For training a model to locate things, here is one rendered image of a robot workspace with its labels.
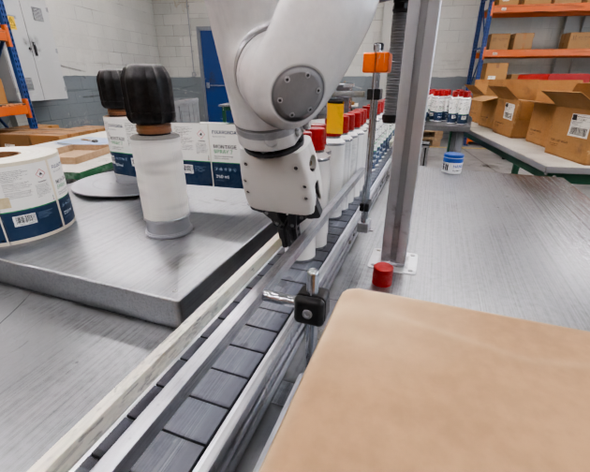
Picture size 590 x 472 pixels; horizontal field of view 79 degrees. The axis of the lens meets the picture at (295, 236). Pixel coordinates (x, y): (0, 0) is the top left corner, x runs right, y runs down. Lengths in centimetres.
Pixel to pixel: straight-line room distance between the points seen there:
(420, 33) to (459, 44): 777
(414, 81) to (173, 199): 45
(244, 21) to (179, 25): 876
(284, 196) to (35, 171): 49
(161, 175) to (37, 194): 24
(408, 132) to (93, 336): 57
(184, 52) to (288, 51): 877
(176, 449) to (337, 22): 36
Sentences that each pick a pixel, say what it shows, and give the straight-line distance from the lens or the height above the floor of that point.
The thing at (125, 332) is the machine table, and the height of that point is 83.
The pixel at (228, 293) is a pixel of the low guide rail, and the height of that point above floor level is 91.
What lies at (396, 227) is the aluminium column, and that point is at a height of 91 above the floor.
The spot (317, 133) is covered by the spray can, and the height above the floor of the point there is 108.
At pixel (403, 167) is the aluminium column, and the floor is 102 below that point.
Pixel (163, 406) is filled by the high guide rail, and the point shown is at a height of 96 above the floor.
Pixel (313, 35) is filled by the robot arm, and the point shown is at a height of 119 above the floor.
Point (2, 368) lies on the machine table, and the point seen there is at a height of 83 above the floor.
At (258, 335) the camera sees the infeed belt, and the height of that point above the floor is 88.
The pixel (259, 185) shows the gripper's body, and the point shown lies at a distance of 47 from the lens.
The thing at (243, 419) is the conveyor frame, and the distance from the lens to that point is 37.
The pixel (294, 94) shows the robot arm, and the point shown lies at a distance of 32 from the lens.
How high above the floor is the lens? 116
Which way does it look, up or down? 24 degrees down
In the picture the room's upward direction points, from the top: straight up
